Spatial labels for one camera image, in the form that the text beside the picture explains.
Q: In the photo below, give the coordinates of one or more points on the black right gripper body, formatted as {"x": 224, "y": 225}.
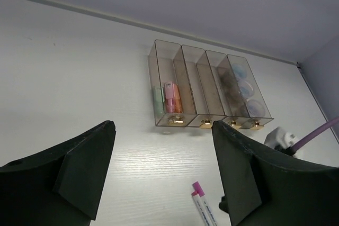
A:
{"x": 223, "y": 205}

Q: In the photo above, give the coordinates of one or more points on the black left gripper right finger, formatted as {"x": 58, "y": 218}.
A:
{"x": 266, "y": 187}

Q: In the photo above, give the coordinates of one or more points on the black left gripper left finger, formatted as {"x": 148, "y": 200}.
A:
{"x": 61, "y": 185}

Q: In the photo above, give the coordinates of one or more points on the white pen pink cap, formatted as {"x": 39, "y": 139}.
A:
{"x": 206, "y": 207}

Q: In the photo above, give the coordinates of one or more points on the orange highlighter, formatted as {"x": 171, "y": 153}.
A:
{"x": 177, "y": 100}

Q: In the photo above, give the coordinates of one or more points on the green highlighter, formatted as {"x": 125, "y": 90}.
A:
{"x": 159, "y": 100}

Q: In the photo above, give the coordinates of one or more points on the pink highlighter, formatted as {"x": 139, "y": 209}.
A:
{"x": 169, "y": 97}

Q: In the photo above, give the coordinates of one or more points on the clear round clip tub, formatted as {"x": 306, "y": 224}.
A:
{"x": 246, "y": 89}

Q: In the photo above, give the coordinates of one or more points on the blue clip tub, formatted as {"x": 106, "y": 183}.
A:
{"x": 240, "y": 71}

